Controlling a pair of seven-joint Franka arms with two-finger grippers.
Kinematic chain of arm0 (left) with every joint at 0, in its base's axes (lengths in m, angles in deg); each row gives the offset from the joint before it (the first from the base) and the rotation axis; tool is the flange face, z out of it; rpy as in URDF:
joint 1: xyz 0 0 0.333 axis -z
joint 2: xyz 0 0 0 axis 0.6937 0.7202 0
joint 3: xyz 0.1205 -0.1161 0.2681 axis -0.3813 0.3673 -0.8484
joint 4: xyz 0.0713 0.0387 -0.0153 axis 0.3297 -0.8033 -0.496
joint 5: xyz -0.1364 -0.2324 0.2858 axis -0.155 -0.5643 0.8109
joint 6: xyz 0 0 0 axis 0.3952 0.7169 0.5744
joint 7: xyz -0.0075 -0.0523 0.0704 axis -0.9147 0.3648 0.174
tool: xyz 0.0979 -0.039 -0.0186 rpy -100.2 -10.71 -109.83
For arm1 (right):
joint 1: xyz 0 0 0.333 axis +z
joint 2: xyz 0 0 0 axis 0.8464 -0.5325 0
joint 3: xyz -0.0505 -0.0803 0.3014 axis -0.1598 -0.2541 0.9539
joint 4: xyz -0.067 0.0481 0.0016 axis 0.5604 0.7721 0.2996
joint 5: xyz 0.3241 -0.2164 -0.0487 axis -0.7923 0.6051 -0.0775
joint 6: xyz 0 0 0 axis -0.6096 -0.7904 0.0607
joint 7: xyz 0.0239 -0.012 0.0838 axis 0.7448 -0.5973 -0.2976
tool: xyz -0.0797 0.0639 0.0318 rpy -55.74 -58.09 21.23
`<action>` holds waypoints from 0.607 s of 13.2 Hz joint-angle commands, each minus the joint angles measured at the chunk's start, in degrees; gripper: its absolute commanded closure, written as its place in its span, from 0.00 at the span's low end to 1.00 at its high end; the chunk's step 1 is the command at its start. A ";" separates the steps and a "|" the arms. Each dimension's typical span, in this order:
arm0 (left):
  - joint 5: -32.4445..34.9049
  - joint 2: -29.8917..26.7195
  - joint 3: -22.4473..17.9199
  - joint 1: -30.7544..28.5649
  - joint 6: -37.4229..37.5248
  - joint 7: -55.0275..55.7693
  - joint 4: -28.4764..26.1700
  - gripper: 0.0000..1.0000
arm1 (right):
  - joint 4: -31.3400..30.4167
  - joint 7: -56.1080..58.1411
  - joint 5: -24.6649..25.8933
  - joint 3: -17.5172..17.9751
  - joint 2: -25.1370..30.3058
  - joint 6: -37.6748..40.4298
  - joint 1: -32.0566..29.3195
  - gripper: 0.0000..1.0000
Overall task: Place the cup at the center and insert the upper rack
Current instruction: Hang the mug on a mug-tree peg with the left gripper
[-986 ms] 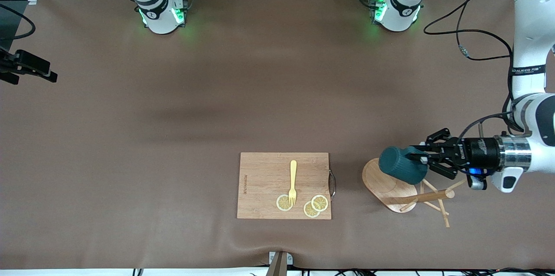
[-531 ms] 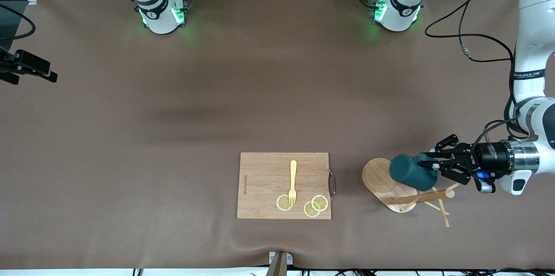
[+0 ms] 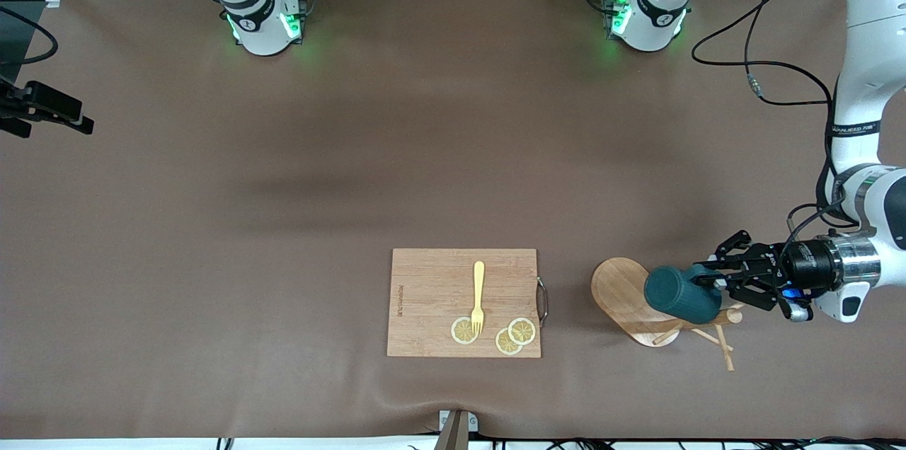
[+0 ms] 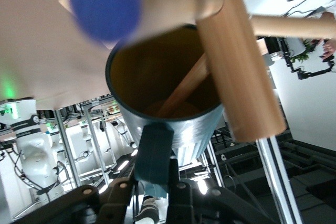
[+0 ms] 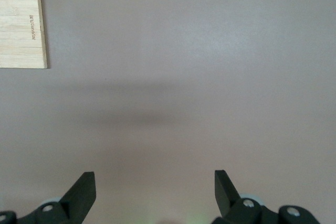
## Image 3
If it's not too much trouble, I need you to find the teal cup yellow inside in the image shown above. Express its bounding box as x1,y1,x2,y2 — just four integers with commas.
643,264,724,325

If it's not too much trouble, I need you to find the wooden mug tree rack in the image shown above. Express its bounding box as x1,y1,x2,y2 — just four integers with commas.
590,257,744,372

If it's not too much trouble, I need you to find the yellow plastic fork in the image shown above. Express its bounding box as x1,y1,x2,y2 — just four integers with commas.
471,261,486,336

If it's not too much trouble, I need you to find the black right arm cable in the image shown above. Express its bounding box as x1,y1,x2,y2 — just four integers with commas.
0,8,58,67

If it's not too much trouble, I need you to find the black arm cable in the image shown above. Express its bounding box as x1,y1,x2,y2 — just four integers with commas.
0,8,58,67
692,0,861,253

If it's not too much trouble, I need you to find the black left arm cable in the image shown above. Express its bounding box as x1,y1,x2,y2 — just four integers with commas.
692,0,861,253

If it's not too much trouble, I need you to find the bamboo cutting board metal handle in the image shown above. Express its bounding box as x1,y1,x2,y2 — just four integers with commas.
386,248,549,359

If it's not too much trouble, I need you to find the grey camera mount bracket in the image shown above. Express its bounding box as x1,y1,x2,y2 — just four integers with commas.
433,410,479,450

